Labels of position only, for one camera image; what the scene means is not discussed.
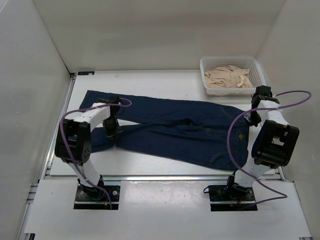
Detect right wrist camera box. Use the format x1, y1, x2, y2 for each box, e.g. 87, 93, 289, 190
251, 85, 279, 106

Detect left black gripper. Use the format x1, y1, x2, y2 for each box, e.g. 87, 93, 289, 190
101, 116, 122, 142

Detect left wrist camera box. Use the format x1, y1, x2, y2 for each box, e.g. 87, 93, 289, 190
109, 95, 122, 105

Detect dark blue denim trousers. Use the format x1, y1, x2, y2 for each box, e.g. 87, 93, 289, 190
91, 95, 249, 171

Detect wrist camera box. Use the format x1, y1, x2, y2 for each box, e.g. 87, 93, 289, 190
251, 85, 279, 106
109, 95, 122, 105

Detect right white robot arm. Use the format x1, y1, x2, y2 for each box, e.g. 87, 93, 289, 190
224, 85, 300, 200

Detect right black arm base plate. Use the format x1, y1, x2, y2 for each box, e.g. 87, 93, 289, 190
203, 185, 258, 212

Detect blue label sticker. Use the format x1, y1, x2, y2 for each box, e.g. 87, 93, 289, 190
77, 71, 95, 76

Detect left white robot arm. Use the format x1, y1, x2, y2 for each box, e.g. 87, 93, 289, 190
54, 96, 123, 200

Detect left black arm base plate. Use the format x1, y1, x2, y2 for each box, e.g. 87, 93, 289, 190
73, 185, 121, 210

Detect beige trousers in basket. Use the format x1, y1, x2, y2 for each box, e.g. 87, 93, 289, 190
204, 65, 253, 89

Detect white plastic mesh basket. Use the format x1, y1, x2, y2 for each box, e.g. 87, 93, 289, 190
200, 56, 266, 96

